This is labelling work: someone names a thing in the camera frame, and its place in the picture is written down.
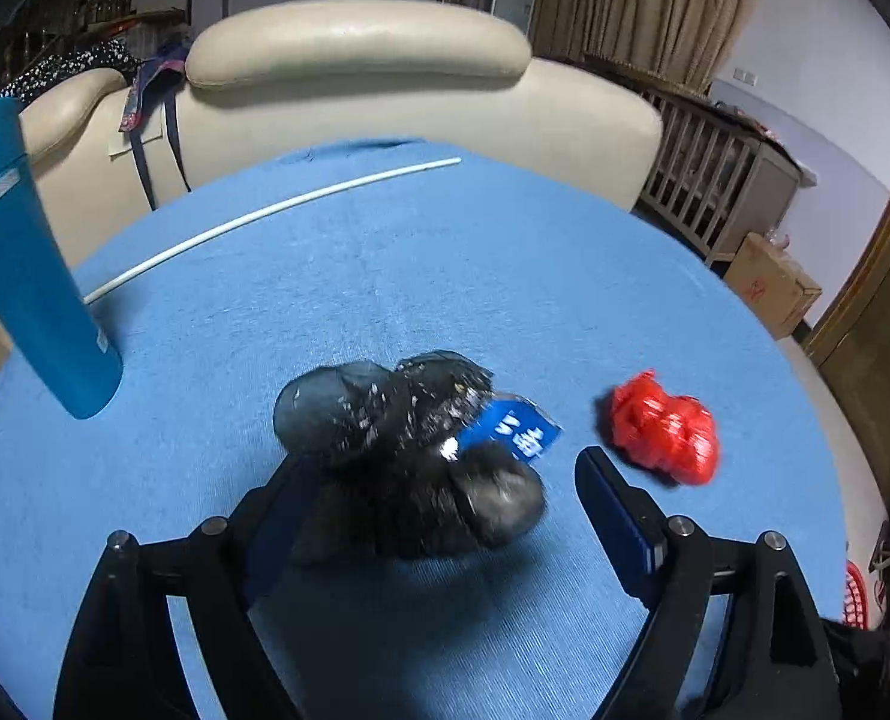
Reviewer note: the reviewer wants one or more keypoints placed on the red plastic basket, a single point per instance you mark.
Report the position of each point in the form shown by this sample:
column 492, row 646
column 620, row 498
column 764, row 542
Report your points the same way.
column 856, row 596

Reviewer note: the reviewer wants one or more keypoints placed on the wooden shelf with bottles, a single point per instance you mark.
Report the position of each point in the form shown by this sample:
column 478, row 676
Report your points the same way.
column 63, row 15

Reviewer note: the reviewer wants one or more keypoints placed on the thin white rod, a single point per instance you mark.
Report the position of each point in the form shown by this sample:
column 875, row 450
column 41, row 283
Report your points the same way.
column 265, row 210

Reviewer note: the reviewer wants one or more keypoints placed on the white standing air conditioner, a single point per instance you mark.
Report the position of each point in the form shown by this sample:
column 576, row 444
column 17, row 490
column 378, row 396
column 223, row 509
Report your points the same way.
column 512, row 4

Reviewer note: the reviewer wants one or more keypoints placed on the blue toothpaste box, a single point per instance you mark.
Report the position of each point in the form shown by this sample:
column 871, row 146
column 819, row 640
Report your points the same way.
column 516, row 431

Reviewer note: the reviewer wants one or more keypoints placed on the blue tablecloth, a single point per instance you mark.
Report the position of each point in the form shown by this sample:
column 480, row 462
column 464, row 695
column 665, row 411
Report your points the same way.
column 415, row 277

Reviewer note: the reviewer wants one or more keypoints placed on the white wall socket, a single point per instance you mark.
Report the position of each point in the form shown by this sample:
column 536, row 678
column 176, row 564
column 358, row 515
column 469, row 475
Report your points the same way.
column 746, row 76

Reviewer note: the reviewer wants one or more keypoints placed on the brown wooden door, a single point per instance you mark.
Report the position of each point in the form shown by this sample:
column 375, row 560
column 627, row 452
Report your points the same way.
column 880, row 315

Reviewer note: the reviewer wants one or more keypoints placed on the red plastic bag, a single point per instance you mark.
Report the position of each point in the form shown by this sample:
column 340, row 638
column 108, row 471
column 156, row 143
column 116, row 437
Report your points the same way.
column 662, row 427

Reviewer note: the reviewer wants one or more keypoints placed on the beige curtain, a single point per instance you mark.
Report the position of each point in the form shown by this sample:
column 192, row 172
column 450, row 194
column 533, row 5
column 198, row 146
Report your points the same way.
column 640, row 0

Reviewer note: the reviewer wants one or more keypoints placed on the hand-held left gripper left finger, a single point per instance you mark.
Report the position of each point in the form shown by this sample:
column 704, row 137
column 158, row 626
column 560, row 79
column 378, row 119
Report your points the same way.
column 272, row 540

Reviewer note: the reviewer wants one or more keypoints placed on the wooden crib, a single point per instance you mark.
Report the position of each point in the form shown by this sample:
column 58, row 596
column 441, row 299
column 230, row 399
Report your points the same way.
column 715, row 165

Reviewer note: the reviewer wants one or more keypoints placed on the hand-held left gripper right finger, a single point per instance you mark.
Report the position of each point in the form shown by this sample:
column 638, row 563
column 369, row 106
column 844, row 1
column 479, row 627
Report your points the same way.
column 617, row 517

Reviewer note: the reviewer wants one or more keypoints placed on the cream leather sofa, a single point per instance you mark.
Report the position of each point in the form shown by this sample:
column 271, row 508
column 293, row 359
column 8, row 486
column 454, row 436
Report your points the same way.
column 355, row 45

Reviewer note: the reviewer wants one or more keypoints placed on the cardboard box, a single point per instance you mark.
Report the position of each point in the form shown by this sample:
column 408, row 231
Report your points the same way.
column 775, row 285

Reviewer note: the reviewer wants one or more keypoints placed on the teal thermos bottle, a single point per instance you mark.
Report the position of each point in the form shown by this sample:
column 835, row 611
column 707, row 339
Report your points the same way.
column 33, row 262

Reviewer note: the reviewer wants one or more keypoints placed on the black plastic bag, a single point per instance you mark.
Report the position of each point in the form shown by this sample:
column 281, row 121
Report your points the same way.
column 407, row 457

